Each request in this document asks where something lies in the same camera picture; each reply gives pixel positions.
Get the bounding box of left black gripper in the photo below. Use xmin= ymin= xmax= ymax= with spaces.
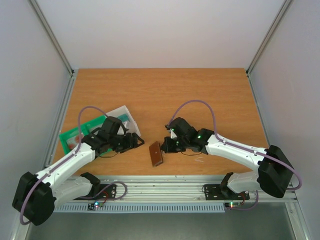
xmin=109 ymin=133 xmax=145 ymax=153

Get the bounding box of brown leather card holder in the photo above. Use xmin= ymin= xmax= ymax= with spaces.
xmin=149 ymin=141 xmax=164 ymax=167

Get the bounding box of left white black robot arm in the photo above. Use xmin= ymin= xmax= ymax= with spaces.
xmin=12 ymin=116 xmax=145 ymax=226

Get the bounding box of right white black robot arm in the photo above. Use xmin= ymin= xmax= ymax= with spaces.
xmin=160 ymin=117 xmax=294 ymax=199

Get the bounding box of teal card in white tray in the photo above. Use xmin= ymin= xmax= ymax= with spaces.
xmin=117 ymin=113 xmax=131 ymax=123

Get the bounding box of red patterned card in tray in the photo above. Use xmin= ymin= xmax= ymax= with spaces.
xmin=66 ymin=133 xmax=84 ymax=150

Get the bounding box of white translucent tray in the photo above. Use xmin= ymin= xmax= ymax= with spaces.
xmin=106 ymin=105 xmax=141 ymax=136

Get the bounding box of green plastic organizer tray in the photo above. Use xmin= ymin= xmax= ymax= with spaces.
xmin=59 ymin=115 xmax=106 ymax=155

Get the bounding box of left small circuit board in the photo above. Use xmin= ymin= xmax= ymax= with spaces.
xmin=87 ymin=202 xmax=104 ymax=211

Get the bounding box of small circuit board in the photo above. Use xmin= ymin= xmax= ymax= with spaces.
xmin=87 ymin=202 xmax=104 ymax=211
xmin=224 ymin=201 xmax=244 ymax=209

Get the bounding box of right small circuit board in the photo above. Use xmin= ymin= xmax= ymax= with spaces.
xmin=224 ymin=201 xmax=244 ymax=209

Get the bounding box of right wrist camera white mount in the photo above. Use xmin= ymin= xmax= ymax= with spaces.
xmin=165 ymin=124 xmax=178 ymax=140

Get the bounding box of aluminium front rail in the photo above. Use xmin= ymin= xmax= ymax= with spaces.
xmin=44 ymin=174 xmax=298 ymax=204

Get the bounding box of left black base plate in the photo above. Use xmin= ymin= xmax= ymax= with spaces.
xmin=74 ymin=184 xmax=117 ymax=201

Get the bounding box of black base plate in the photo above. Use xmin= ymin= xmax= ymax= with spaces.
xmin=201 ymin=184 xmax=250 ymax=201
xmin=74 ymin=184 xmax=117 ymax=201

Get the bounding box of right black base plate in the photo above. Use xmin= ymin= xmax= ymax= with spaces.
xmin=201 ymin=184 xmax=250 ymax=201

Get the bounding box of slotted grey cable duct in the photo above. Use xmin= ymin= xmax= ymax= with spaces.
xmin=54 ymin=202 xmax=225 ymax=214

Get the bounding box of left aluminium frame post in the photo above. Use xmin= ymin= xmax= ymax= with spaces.
xmin=28 ymin=0 xmax=75 ymax=76

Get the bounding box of aluminium frame post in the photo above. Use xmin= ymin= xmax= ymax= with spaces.
xmin=245 ymin=0 xmax=294 ymax=78
xmin=28 ymin=0 xmax=75 ymax=76

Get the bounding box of right aluminium frame post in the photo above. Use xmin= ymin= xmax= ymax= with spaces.
xmin=245 ymin=0 xmax=294 ymax=78

